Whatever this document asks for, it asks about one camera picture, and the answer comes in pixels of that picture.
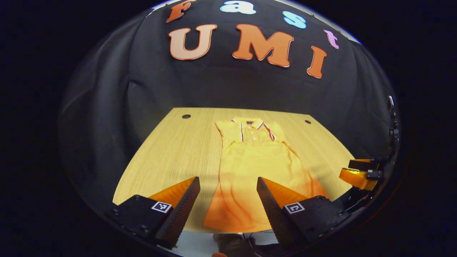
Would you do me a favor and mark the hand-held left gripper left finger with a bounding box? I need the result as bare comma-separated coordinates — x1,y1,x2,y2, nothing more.
107,176,201,250

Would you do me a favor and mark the black backdrop cloth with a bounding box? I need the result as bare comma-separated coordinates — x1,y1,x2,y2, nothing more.
59,0,400,215

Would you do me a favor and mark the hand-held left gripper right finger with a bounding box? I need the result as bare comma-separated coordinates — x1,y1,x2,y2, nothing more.
256,176,352,248

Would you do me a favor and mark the orange T-shirt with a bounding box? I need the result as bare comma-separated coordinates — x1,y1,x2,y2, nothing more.
203,117,329,234

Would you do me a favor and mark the person's dark clothing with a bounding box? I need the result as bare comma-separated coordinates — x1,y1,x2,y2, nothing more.
214,233,282,257

